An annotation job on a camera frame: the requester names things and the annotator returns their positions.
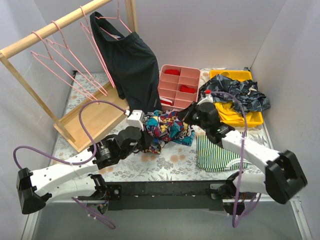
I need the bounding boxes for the colourful comic print shorts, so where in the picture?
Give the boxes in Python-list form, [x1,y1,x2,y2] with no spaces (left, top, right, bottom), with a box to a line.
[142,110,196,155]

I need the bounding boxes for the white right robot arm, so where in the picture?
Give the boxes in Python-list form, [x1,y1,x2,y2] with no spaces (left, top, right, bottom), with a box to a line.
[177,102,308,204]

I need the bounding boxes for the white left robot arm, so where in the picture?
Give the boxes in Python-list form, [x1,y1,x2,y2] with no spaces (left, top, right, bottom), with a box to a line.
[16,126,154,215]

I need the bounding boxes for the green white striped shorts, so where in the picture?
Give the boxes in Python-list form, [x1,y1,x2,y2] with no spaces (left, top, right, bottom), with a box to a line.
[196,135,241,173]

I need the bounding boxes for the dark patterned shorts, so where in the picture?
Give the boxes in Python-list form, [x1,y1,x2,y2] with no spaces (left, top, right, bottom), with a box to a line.
[197,74,271,114]

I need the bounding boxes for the black shorts on hanger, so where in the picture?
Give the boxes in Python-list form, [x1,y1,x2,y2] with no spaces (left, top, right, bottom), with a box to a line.
[90,11,162,113]

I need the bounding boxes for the yellow garment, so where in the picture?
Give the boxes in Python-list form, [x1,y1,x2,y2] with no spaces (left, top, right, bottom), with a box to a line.
[214,102,245,123]

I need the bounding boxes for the red white sock lower compartment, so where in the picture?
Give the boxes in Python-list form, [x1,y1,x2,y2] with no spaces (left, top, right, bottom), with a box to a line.
[160,97,173,106]

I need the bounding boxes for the red sock middle compartment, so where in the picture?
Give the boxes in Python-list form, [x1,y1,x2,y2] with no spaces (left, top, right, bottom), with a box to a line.
[179,85,196,94]

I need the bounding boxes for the pink divided organizer box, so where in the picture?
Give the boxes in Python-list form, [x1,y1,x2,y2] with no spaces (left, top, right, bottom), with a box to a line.
[158,64,201,111]

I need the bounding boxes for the wooden clothes rack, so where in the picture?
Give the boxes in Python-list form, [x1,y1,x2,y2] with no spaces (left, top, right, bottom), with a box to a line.
[0,0,129,152]

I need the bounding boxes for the floral table mat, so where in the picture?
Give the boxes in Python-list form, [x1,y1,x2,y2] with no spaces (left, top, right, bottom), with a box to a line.
[52,73,273,182]

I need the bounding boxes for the red sock upper compartment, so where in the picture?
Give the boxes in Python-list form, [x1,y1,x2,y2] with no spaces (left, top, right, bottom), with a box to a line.
[164,69,181,76]

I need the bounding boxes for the yellow plastic tray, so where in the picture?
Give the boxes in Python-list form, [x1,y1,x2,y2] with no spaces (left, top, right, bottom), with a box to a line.
[209,69,264,128]

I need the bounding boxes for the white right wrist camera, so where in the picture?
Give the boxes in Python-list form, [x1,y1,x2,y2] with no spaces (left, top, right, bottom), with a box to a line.
[197,90,214,105]

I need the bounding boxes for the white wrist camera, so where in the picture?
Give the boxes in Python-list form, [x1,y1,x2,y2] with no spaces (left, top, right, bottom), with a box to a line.
[125,110,145,131]
[197,90,214,105]

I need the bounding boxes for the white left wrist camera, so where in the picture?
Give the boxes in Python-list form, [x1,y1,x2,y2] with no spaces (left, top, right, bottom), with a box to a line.
[125,110,145,131]

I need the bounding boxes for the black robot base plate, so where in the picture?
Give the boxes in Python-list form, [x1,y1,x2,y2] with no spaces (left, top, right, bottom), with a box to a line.
[78,180,236,214]

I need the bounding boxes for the pink wire hanger left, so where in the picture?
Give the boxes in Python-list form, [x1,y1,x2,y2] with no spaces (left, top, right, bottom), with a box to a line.
[29,30,100,105]

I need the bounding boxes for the pink wire hanger middle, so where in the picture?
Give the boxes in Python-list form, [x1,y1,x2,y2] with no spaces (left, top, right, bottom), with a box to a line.
[45,20,108,96]

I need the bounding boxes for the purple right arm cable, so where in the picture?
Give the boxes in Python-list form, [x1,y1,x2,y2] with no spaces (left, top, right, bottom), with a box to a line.
[204,90,262,228]

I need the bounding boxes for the pink wire hanger with shorts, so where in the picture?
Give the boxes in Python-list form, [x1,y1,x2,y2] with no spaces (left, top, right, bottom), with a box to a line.
[79,5,134,89]

